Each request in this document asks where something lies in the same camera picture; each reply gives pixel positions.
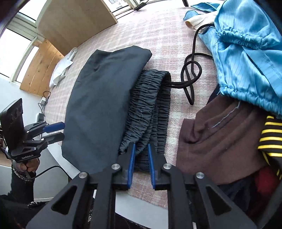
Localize left hand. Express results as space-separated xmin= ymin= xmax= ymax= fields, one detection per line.
xmin=11 ymin=158 xmax=40 ymax=172

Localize black charger cable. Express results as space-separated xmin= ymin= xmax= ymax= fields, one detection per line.
xmin=38 ymin=90 xmax=52 ymax=115

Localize black power adapter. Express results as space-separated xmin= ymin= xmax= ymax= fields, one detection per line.
xmin=36 ymin=113 xmax=44 ymax=122

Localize white folded towel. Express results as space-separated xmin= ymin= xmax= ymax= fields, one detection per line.
xmin=49 ymin=47 xmax=78 ymax=88

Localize yellow black striped garment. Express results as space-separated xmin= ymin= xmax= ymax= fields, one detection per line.
xmin=258 ymin=115 xmax=282 ymax=180

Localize pine wooden panel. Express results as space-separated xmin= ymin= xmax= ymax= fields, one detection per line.
xmin=20 ymin=39 xmax=64 ymax=96

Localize pink checked tablecloth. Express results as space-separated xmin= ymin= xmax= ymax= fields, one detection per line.
xmin=43 ymin=2 xmax=223 ymax=209

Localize light wooden board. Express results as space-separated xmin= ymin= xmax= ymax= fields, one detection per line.
xmin=36 ymin=0 xmax=117 ymax=55

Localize dark grey trousers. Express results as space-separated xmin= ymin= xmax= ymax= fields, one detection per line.
xmin=62 ymin=46 xmax=171 ymax=173

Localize black sleeved left forearm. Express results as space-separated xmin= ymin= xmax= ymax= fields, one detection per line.
xmin=1 ymin=167 xmax=49 ymax=228

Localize silver usb charger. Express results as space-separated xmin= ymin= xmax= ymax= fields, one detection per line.
xmin=40 ymin=97 xmax=48 ymax=106

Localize red cloth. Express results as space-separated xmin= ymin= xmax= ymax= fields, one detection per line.
xmin=255 ymin=166 xmax=280 ymax=199

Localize brown garment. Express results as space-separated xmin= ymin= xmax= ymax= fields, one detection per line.
xmin=176 ymin=94 xmax=268 ymax=185

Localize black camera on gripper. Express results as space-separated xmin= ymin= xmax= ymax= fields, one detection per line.
xmin=1 ymin=98 xmax=24 ymax=150

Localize cream ribbed cloth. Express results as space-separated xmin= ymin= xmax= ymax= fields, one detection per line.
xmin=184 ymin=12 xmax=216 ymax=33

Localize blue satin garment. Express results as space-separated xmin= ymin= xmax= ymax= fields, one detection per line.
xmin=183 ymin=1 xmax=281 ymax=116

